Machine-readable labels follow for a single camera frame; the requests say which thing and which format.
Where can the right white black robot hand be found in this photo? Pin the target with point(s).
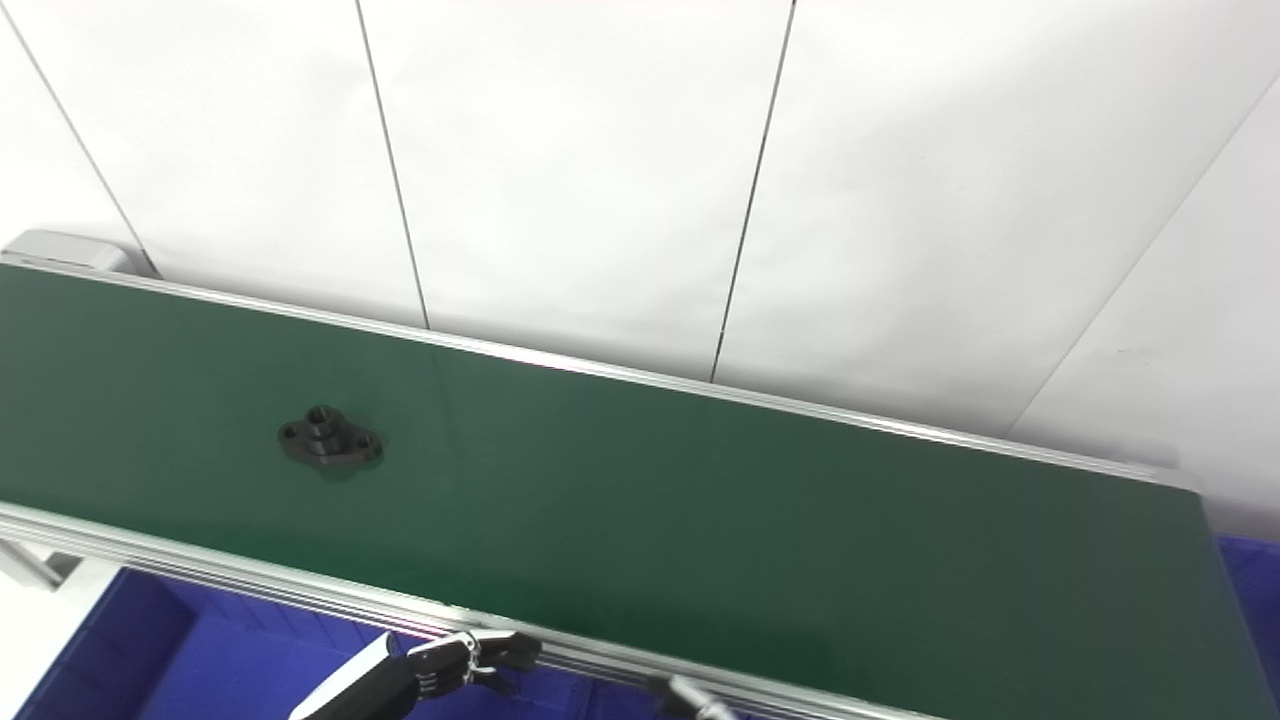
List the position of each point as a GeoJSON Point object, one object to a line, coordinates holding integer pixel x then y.
{"type": "Point", "coordinates": [690, 700]}

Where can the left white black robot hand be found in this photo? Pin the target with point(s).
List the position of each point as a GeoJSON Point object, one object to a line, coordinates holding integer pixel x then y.
{"type": "Point", "coordinates": [400, 680]}

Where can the black flanged metal part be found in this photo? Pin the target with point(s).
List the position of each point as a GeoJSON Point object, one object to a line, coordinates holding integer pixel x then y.
{"type": "Point", "coordinates": [330, 445]}

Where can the grey conveyor end housing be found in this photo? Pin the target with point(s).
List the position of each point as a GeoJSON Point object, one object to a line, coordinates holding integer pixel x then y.
{"type": "Point", "coordinates": [60, 250]}

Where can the grey conveyor support bracket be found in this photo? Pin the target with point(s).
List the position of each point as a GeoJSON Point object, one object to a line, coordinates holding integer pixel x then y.
{"type": "Point", "coordinates": [35, 568]}

